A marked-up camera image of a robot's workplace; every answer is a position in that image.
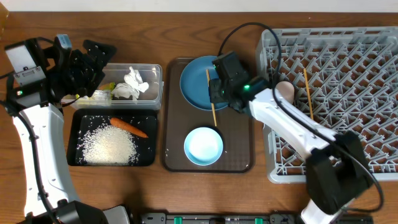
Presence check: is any wooden chopstick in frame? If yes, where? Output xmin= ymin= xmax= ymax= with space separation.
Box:
xmin=206 ymin=69 xmax=217 ymax=127
xmin=303 ymin=68 xmax=314 ymax=120

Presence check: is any dark blue plate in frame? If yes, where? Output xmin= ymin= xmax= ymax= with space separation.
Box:
xmin=180 ymin=55 xmax=219 ymax=111

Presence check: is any white paper napkin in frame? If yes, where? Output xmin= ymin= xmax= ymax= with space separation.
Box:
xmin=111 ymin=83 xmax=139 ymax=100

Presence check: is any pink plastic cup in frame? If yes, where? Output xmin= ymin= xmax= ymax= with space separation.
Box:
xmin=276 ymin=81 xmax=295 ymax=104

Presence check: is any light blue bowl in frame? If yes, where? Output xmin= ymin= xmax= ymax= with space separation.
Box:
xmin=183 ymin=127 xmax=224 ymax=166

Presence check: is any orange carrot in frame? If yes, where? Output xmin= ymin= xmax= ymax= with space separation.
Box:
xmin=110 ymin=118 xmax=148 ymax=138

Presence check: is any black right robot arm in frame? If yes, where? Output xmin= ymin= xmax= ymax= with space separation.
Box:
xmin=209 ymin=77 xmax=374 ymax=223

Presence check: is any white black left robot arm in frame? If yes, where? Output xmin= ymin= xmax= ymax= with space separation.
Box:
xmin=1 ymin=34 xmax=130 ymax=223

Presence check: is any clear plastic waste bin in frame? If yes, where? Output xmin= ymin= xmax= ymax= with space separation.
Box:
xmin=62 ymin=63 xmax=163 ymax=110

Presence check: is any grey plastic dishwasher rack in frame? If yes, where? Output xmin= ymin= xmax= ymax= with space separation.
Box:
xmin=256 ymin=27 xmax=397 ymax=181

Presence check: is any yellow green snack wrapper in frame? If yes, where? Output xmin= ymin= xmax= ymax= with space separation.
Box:
xmin=82 ymin=82 xmax=116 ymax=101

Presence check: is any dark brown serving tray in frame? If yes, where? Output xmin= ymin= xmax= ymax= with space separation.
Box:
xmin=161 ymin=58 xmax=255 ymax=173

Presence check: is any black rectangular tray bin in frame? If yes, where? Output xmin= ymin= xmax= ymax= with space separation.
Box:
xmin=67 ymin=109 xmax=157 ymax=166

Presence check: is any spilled white rice pile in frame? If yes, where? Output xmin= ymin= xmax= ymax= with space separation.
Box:
xmin=77 ymin=125 xmax=138 ymax=166

